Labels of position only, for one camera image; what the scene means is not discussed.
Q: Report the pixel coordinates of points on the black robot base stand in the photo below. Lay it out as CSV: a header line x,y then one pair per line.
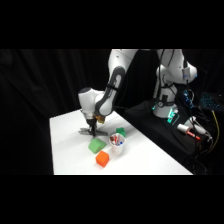
x,y
156,128

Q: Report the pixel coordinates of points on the blue capped marker pen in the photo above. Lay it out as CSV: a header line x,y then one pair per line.
x,y
121,143

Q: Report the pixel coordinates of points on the blue lit circuit board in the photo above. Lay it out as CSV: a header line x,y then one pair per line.
x,y
188,98

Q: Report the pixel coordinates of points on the white cylinder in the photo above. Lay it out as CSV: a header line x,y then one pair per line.
x,y
182,128

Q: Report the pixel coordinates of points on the green lit control box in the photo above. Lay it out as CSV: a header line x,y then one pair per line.
x,y
173,116

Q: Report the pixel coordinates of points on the red tipped marker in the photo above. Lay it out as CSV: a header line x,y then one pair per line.
x,y
194,135

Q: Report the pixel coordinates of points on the red marker pen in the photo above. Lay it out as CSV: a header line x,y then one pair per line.
x,y
115,139

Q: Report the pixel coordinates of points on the black curtain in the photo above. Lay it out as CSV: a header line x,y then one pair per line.
x,y
36,100

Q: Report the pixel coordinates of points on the white paper cup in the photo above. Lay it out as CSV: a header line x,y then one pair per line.
x,y
118,148

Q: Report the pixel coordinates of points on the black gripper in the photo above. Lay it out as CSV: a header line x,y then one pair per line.
x,y
89,120

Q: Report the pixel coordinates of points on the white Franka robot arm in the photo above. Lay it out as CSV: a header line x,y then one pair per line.
x,y
115,83

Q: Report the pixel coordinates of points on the small green block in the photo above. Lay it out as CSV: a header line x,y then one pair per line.
x,y
121,132

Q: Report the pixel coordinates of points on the orange cube block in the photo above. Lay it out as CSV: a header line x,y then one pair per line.
x,y
102,159

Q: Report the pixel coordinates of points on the laptop with lit keyboard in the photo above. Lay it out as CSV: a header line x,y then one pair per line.
x,y
210,101

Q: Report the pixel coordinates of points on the green wedge block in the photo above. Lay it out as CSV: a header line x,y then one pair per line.
x,y
97,145

